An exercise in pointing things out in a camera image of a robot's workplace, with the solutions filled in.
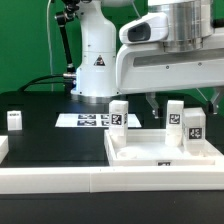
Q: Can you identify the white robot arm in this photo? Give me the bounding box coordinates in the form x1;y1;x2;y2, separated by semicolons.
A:
71;0;224;117

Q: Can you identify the white U-shaped fence wall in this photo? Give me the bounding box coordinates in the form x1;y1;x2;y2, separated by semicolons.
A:
0;136;224;194

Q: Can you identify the black cable bundle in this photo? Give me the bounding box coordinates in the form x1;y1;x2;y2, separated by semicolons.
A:
17;73;75;93

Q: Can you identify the white square tabletop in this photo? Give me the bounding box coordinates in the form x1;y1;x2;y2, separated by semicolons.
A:
104;129;224;166

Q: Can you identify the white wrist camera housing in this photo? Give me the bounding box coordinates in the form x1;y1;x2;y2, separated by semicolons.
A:
119;12;169;44

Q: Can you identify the grey cable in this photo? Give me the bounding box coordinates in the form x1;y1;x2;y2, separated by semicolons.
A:
130;0;143;19

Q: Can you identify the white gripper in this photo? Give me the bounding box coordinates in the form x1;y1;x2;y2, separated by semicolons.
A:
116;43;224;119

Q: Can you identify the white fiducial marker sheet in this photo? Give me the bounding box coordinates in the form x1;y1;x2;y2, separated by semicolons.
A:
54;113;142;129

